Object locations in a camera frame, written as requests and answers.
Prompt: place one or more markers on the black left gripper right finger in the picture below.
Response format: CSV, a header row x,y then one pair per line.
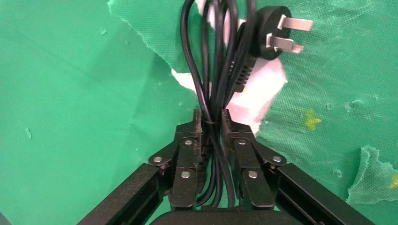
x,y
248,161

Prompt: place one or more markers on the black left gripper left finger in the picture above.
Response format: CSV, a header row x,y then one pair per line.
x,y
186,161

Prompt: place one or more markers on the green table cloth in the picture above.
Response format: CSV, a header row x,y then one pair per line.
x,y
62,77

